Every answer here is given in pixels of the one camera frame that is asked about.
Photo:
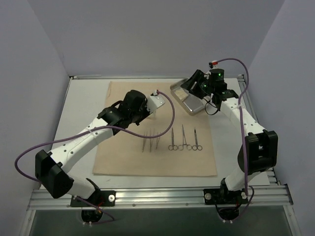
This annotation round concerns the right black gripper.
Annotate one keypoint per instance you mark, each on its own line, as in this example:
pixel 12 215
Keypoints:
pixel 193 82

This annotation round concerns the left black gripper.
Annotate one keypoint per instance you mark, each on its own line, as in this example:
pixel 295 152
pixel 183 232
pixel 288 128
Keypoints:
pixel 143 114

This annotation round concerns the curved metal tweezers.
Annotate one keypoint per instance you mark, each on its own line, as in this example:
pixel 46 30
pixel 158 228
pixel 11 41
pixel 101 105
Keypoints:
pixel 144 142

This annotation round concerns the metal instrument tray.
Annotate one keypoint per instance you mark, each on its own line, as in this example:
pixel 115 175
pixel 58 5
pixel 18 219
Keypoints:
pixel 191 104

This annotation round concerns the long straight metal forceps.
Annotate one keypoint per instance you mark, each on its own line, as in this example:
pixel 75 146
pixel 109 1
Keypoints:
pixel 151 139

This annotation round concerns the beige surgical wrap cloth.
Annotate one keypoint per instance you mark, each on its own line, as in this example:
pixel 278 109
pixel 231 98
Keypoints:
pixel 122 154

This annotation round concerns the surgical scissors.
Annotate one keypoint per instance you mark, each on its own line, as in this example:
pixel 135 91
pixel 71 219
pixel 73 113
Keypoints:
pixel 172 146

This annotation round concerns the small curved metal scissors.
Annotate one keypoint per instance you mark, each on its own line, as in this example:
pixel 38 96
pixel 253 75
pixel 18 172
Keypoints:
pixel 196 146

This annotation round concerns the metal hemostat clamp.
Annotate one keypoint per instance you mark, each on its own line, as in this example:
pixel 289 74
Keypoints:
pixel 184 141

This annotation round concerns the white glove packet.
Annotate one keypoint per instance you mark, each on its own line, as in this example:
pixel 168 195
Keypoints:
pixel 181 94

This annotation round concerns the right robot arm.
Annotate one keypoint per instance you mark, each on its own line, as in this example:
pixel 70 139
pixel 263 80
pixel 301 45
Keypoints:
pixel 231 108

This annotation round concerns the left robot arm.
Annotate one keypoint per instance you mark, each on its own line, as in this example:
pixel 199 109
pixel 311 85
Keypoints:
pixel 52 168

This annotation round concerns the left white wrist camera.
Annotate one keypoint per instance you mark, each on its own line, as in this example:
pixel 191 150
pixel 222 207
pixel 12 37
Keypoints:
pixel 154 101

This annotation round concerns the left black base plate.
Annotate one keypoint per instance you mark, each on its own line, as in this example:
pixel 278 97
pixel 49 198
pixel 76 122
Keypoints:
pixel 103 198

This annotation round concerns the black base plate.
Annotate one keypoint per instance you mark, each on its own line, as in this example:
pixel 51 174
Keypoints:
pixel 224 197
pixel 103 198

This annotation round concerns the aluminium right side rail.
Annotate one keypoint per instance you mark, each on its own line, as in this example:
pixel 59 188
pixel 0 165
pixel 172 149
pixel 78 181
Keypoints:
pixel 258 118

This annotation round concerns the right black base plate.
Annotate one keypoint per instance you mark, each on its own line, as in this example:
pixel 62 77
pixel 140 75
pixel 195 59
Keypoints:
pixel 224 197

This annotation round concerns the aluminium front rail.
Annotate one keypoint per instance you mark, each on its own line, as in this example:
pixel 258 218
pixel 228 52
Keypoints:
pixel 146 198

